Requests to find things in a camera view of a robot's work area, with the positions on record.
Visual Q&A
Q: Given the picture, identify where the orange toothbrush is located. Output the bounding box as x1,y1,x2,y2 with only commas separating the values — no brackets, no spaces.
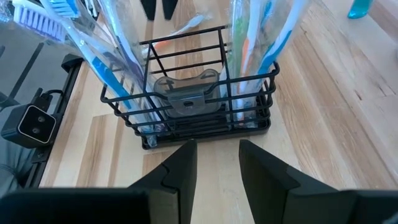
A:
141,12,214,54

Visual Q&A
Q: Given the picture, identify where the black table camera cable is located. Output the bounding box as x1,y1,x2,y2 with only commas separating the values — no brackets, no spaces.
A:
32,88,65,108

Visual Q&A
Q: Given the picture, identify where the grey translucent plastic insert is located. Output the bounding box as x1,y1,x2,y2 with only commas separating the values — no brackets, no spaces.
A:
153,68,222,119

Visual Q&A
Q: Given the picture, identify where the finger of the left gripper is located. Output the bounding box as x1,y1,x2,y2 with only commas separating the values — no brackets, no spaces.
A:
161,0,180,21
140,0,157,21

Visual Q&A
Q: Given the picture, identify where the teal mouthwash bottle white cap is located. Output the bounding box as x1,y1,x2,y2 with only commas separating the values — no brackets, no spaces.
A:
346,0,374,20

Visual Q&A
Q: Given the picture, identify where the black wire toothbrush rack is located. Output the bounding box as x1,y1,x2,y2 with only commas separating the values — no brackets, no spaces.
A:
99,24,280,151

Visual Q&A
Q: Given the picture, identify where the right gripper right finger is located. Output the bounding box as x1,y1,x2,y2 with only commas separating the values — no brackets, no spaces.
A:
238,139,398,224

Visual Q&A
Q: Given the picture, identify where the black table-level camera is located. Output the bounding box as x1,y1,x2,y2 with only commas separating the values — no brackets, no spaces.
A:
0,103,59,149

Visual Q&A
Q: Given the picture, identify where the purple white toothbrush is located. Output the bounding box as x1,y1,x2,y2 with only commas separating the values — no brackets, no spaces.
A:
12,2,94,69

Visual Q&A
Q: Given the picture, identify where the black table clamp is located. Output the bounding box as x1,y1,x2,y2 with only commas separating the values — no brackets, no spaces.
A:
61,53,85,73

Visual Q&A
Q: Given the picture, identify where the green toothbrush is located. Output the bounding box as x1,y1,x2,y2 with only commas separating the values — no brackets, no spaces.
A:
228,0,252,122

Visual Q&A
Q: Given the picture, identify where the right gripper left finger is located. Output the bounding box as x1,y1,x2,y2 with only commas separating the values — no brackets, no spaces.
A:
0,138,198,224

